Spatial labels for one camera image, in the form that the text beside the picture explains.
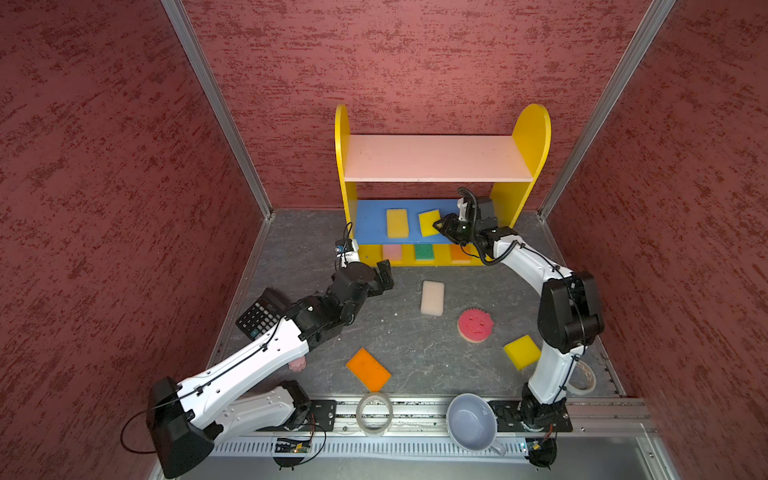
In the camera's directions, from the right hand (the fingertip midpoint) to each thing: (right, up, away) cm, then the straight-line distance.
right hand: (433, 230), depth 92 cm
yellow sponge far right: (+24, -35, -10) cm, 44 cm away
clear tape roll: (-22, -48, -18) cm, 56 cm away
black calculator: (-52, -25, -2) cm, 58 cm away
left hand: (-18, -11, -18) cm, 28 cm away
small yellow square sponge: (-2, +3, +2) cm, 4 cm away
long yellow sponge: (-12, +2, +4) cm, 13 cm away
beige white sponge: (0, -22, +3) cm, 23 cm away
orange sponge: (-19, -40, -11) cm, 46 cm away
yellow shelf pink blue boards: (-11, +18, +22) cm, 30 cm away
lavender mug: (+7, -50, -19) cm, 54 cm away
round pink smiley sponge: (+12, -29, -5) cm, 32 cm away
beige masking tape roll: (+36, -44, -15) cm, 59 cm away
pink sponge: (-13, -8, +13) cm, 20 cm away
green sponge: (-1, -8, +14) cm, 16 cm away
